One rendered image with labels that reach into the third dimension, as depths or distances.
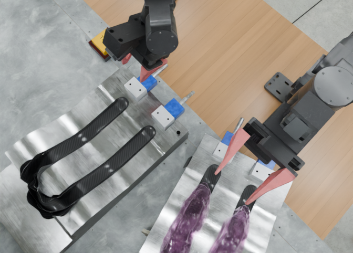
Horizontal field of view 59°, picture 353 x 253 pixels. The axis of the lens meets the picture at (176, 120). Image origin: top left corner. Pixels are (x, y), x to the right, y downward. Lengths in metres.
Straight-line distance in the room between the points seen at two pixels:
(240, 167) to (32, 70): 0.68
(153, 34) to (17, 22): 0.69
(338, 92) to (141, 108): 0.52
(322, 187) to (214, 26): 0.58
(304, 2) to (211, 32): 1.26
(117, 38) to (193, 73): 0.43
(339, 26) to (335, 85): 1.77
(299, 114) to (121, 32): 0.35
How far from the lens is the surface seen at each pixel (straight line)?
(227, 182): 0.84
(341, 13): 2.29
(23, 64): 1.09
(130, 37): 0.61
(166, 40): 0.56
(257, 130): 0.49
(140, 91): 0.83
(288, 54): 1.06
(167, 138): 0.81
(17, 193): 0.92
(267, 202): 0.86
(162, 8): 0.57
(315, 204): 0.97
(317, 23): 2.18
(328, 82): 0.47
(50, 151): 0.84
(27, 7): 1.19
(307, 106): 0.44
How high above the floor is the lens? 1.69
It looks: 75 degrees down
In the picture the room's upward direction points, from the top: 1 degrees clockwise
